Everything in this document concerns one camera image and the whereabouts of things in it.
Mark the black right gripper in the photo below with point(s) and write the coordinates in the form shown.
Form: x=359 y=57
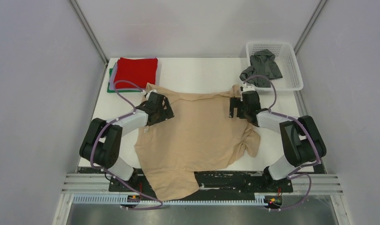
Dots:
x=236 y=102

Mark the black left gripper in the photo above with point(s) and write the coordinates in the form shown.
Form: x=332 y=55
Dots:
x=166 y=113

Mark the beige t shirt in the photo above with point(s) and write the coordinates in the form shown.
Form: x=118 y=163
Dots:
x=200 y=137

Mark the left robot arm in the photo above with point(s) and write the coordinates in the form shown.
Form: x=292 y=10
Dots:
x=102 y=142

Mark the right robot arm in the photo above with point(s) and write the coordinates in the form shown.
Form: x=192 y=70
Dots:
x=302 y=143

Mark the folded red t shirt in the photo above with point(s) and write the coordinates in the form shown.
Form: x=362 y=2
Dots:
x=135 y=73

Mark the folded lavender t shirt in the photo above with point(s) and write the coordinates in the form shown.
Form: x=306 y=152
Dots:
x=115 y=77

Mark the dark grey t shirt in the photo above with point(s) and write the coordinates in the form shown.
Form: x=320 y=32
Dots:
x=263 y=64

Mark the white plastic basket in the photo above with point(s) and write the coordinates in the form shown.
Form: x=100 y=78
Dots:
x=285 y=59

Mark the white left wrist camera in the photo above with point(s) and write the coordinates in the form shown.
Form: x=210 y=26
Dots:
x=146 y=94

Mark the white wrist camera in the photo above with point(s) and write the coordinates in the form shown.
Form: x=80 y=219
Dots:
x=146 y=94
x=247 y=89

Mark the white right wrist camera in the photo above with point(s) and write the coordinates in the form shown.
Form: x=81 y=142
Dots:
x=247 y=89

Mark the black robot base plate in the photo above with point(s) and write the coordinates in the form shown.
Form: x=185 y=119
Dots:
x=215 y=186

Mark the white slotted cable duct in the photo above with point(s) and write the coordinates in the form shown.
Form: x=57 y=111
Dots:
x=258 y=200

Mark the left aluminium corner post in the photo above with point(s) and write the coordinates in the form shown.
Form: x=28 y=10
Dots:
x=91 y=35

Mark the aluminium corner post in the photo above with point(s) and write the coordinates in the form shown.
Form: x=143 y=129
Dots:
x=310 y=24
x=91 y=35

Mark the right aluminium corner post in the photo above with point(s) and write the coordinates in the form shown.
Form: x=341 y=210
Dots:
x=310 y=24

